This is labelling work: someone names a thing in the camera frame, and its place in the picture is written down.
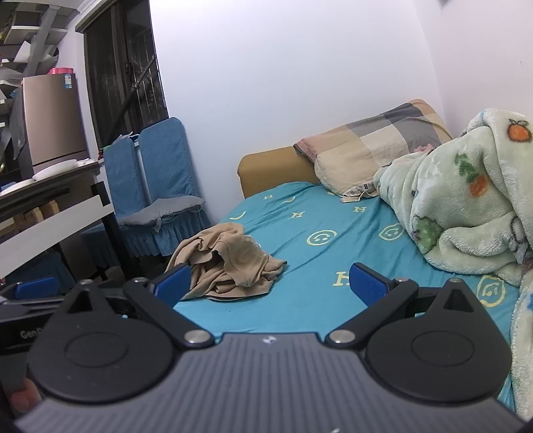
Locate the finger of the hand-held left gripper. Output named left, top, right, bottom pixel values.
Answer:
left=0, top=275, right=69, bottom=311

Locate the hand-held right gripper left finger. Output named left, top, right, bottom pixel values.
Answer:
left=58, top=263, right=216, bottom=349

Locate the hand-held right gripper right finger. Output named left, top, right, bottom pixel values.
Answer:
left=325, top=262, right=479, bottom=350

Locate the beige shirt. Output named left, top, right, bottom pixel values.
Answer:
left=166, top=222, right=288, bottom=301

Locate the person's left hand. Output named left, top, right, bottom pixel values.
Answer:
left=9, top=378, right=41, bottom=414

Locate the bed with turquoise sheet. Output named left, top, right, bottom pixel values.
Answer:
left=171, top=181, right=521, bottom=417

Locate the grey seat cushion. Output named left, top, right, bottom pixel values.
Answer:
left=118, top=196, right=207, bottom=232

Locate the wooden desk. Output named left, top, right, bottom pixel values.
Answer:
left=0, top=160, right=126, bottom=286

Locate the white plate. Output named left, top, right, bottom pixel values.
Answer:
left=32, top=159, right=81, bottom=181
left=0, top=179, right=36, bottom=197

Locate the blue covered chair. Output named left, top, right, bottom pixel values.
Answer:
left=103, top=134, right=147, bottom=227
left=137, top=117, right=212, bottom=256

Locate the green printed fleece blanket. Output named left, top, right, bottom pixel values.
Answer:
left=372, top=108, right=533, bottom=422

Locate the plaid pillow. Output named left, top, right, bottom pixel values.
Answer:
left=293, top=99, right=454, bottom=198

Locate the mustard yellow pillow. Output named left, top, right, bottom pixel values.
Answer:
left=237, top=146, right=321, bottom=200

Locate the bronze refrigerator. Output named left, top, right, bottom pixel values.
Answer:
left=21, top=74, right=90, bottom=176

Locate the dark window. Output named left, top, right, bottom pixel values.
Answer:
left=83, top=0, right=170, bottom=151

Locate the cluttered shelf unit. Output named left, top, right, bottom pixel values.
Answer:
left=0, top=0, right=81, bottom=84

